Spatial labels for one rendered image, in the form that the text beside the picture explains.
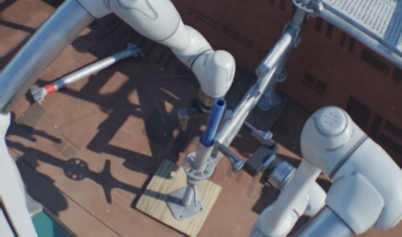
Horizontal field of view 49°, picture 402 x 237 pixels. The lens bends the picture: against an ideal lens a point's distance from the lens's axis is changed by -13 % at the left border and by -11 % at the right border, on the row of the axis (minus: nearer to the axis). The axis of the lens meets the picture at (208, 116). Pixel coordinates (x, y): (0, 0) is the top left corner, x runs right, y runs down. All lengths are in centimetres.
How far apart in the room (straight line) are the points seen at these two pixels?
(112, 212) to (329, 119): 140
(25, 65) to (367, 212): 91
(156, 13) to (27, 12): 201
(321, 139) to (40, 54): 73
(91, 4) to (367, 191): 79
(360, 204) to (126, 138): 160
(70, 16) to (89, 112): 131
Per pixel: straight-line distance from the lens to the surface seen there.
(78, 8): 123
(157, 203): 222
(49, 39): 125
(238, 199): 233
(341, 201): 101
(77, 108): 251
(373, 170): 102
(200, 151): 180
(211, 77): 159
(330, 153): 103
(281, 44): 217
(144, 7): 110
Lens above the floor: 201
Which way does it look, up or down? 52 degrees down
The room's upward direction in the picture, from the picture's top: 18 degrees clockwise
